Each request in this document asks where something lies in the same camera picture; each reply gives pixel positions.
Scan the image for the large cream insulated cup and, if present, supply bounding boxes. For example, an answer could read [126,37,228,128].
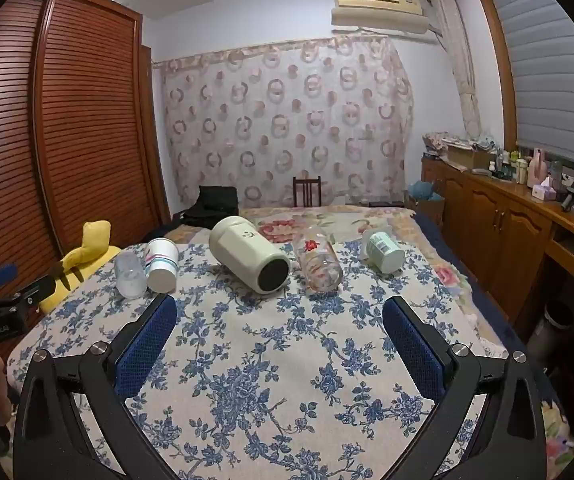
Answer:
[209,216,292,295]

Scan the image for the pink bottle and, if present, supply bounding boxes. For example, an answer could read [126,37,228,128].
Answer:
[529,149,550,187]

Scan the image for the clear plastic cup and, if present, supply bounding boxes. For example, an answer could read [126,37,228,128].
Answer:
[114,251,146,300]

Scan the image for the dark wooden chair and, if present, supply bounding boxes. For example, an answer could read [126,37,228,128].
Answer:
[293,176,322,208]

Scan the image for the circle patterned curtain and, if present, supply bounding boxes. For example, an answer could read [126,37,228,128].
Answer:
[153,35,415,208]

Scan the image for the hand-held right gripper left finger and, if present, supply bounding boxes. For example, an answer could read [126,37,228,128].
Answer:
[12,292,180,480]

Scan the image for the yellow plush toy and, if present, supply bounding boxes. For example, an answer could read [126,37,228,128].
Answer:
[39,221,122,313]

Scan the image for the cardboard box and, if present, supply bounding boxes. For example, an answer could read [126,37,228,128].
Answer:
[446,144,492,171]

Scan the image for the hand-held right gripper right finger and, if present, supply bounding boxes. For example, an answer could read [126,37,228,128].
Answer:
[382,295,550,480]

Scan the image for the cream tied curtain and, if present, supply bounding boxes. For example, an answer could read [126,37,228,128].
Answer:
[429,0,482,136]

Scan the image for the white striped paper cup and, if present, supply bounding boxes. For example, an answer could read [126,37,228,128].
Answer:
[144,237,180,293]

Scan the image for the cream air conditioner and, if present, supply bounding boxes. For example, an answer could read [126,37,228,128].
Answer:
[331,0,432,36]

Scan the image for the grey trash bin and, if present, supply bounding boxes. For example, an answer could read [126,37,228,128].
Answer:
[527,301,574,361]

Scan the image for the blue floral cloth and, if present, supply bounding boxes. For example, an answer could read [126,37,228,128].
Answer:
[7,240,510,480]

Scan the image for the pink tissue box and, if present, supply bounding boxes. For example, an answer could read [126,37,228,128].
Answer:
[532,177,561,202]

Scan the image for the white cup green label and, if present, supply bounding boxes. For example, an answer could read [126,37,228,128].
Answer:
[362,230,404,274]

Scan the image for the clear glass cup red flowers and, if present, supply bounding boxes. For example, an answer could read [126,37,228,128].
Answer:
[294,227,344,293]

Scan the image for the black bag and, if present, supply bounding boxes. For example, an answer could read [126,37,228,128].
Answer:
[172,186,240,231]

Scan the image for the wooden cabinet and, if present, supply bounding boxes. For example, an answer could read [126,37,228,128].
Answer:
[421,157,574,326]

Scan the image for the wooden slatted wardrobe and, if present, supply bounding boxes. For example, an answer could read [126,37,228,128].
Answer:
[0,0,175,291]

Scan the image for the grey window blind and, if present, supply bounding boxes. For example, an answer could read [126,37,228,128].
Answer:
[482,0,574,171]

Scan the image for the blue soft bag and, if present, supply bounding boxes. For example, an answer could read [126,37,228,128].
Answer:
[407,180,445,206]

